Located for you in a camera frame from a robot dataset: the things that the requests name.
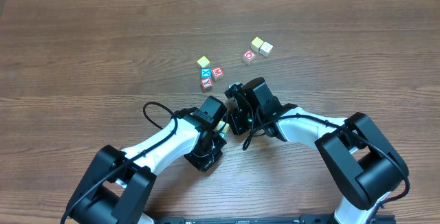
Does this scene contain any red O wooden block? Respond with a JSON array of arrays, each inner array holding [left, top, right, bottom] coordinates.
[[242, 49, 256, 65]]

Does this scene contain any plain white wooden block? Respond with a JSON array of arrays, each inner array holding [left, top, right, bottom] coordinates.
[[259, 41, 273, 58]]

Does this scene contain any red Y wooden block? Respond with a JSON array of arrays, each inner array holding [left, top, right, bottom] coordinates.
[[201, 78, 213, 92]]

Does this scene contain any yellow wooden block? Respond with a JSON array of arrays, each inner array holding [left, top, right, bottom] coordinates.
[[250, 36, 264, 52], [197, 56, 210, 69], [215, 121, 230, 134]]

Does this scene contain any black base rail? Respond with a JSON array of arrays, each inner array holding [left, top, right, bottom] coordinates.
[[155, 214, 337, 224]]

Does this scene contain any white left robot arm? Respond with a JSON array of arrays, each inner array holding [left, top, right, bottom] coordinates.
[[60, 108, 226, 224]]

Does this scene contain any blue X wooden block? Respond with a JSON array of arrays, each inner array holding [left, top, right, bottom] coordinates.
[[200, 67, 212, 79]]

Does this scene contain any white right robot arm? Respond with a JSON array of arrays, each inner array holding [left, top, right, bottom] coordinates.
[[224, 104, 410, 223]]

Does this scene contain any red M wooden block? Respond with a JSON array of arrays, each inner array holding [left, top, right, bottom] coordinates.
[[211, 66, 225, 81]]

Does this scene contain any yellow top wooden block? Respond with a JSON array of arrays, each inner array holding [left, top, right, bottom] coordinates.
[[197, 56, 210, 69]]

